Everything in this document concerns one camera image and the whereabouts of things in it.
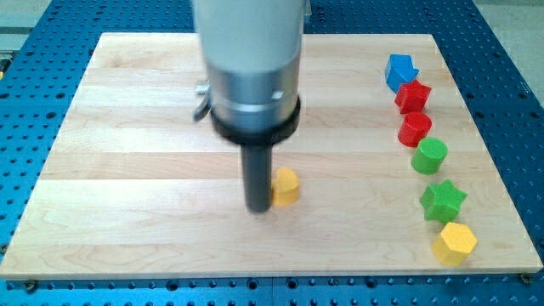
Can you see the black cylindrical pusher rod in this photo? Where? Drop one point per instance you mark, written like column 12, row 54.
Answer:
column 256, row 166

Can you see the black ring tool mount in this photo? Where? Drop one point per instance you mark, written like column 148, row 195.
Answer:
column 268, row 137

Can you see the yellow heart block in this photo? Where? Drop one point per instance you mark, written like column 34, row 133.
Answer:
column 285, row 187

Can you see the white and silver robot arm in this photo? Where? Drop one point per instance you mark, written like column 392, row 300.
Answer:
column 251, row 50

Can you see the light wooden board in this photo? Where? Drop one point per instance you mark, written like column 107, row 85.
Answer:
column 133, row 188

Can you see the blue arrow block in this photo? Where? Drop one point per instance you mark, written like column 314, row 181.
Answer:
column 399, row 70

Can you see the red cylinder block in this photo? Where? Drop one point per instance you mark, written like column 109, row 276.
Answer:
column 414, row 128

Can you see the red star block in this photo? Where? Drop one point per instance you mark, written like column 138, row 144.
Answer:
column 412, row 97

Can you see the green cylinder block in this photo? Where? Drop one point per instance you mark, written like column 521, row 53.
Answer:
column 429, row 155

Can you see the green star block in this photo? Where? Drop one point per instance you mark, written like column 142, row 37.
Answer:
column 442, row 202

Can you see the yellow hexagon block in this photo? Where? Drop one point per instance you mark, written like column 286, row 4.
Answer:
column 454, row 244

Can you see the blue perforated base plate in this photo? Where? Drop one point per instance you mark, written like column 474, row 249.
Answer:
column 43, row 78

